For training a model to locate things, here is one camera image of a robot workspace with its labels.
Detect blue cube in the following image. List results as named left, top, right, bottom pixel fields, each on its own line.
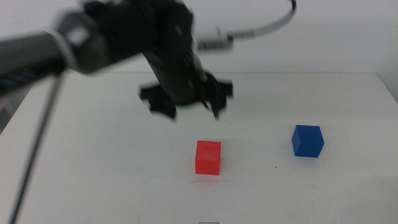
left=291, top=124, right=325, bottom=159

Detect red cube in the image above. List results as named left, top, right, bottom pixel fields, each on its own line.
left=195, top=140, right=222, bottom=176

